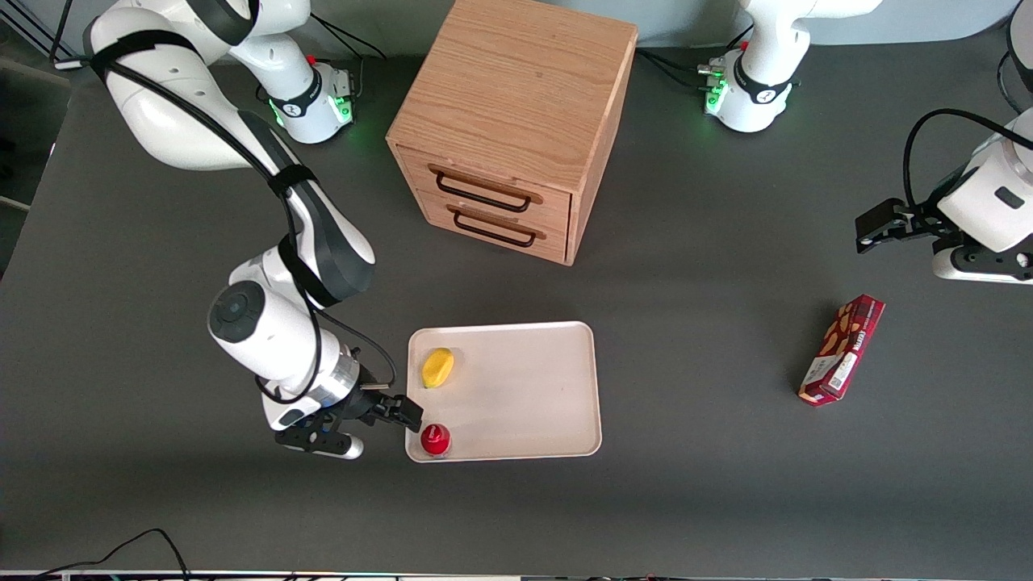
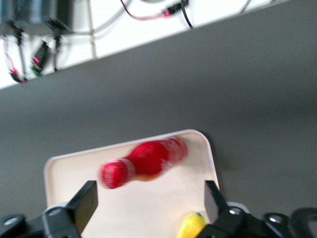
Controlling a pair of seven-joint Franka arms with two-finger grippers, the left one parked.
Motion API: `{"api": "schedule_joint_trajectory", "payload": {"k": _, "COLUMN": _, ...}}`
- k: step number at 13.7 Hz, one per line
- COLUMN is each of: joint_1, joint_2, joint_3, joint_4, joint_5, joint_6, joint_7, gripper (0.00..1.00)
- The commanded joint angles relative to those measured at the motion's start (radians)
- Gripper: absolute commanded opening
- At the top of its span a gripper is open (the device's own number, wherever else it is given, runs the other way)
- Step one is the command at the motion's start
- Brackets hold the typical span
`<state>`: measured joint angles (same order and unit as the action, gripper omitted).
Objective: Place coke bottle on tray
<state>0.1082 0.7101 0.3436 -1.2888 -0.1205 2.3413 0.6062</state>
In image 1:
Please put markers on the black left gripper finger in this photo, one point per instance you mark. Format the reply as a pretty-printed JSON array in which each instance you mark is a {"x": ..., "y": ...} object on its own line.
[
  {"x": 876, "y": 242},
  {"x": 881, "y": 216}
]

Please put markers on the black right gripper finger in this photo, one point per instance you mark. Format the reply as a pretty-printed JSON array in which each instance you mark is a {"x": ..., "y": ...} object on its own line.
[
  {"x": 395, "y": 421},
  {"x": 403, "y": 406}
]

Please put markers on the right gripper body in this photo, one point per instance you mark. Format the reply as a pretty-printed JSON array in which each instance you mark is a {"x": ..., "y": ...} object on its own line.
[{"x": 362, "y": 403}]

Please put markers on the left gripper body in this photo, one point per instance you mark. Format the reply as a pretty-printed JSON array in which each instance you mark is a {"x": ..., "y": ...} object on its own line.
[{"x": 921, "y": 221}]

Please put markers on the red coke bottle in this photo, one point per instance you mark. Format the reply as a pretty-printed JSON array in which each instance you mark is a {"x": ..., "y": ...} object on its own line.
[{"x": 436, "y": 440}]

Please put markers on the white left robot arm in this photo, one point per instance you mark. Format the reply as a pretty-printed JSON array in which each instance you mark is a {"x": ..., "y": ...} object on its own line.
[{"x": 759, "y": 81}]

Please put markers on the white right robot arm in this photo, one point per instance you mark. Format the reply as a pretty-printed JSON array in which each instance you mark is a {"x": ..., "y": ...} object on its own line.
[{"x": 177, "y": 121}]

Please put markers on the beige plastic tray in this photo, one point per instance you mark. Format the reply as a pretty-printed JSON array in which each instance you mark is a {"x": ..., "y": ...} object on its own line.
[{"x": 524, "y": 403}]

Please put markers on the yellow lemon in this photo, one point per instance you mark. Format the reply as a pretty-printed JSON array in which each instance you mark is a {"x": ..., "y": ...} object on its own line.
[{"x": 438, "y": 368}]

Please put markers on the red snack box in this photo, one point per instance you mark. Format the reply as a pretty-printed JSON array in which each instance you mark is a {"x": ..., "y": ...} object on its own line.
[{"x": 843, "y": 349}]

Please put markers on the wooden drawer cabinet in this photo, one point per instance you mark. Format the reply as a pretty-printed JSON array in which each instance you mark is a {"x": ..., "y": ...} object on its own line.
[{"x": 516, "y": 97}]

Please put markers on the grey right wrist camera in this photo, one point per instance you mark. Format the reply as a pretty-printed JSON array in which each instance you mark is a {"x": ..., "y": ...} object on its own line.
[{"x": 323, "y": 440}]

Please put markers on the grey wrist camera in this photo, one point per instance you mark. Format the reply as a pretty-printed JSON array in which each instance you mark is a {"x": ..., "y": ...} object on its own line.
[
  {"x": 323, "y": 440},
  {"x": 980, "y": 265}
]

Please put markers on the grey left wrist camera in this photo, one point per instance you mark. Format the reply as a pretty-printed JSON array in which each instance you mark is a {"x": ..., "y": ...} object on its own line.
[{"x": 980, "y": 265}]

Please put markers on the grey metal frame rail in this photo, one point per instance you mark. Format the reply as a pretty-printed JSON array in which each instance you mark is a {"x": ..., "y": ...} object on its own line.
[{"x": 24, "y": 36}]

